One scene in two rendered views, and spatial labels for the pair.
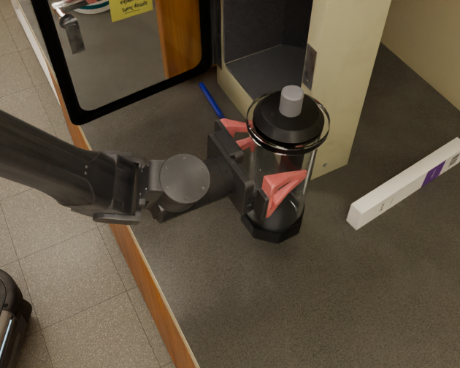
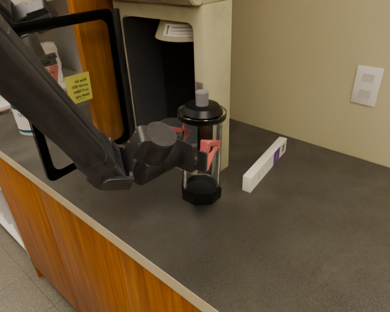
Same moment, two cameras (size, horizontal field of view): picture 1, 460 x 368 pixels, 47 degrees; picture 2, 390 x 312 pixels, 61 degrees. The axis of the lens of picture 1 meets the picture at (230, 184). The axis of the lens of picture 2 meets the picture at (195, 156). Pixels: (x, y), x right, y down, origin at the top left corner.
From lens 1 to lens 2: 0.29 m
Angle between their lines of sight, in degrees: 25
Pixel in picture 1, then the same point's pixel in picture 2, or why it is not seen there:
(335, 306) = (259, 231)
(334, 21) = (208, 62)
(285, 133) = (205, 113)
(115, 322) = not seen: outside the picture
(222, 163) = not seen: hidden behind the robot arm
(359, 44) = (221, 79)
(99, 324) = not seen: outside the picture
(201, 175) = (169, 131)
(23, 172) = (67, 121)
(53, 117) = (2, 242)
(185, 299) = (163, 257)
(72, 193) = (93, 150)
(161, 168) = (145, 129)
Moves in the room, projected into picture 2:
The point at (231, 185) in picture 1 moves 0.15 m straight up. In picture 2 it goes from (181, 152) to (177, 80)
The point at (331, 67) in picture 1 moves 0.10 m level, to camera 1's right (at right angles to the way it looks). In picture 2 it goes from (211, 93) to (246, 87)
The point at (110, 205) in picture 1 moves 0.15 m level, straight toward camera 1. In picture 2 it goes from (115, 165) to (170, 206)
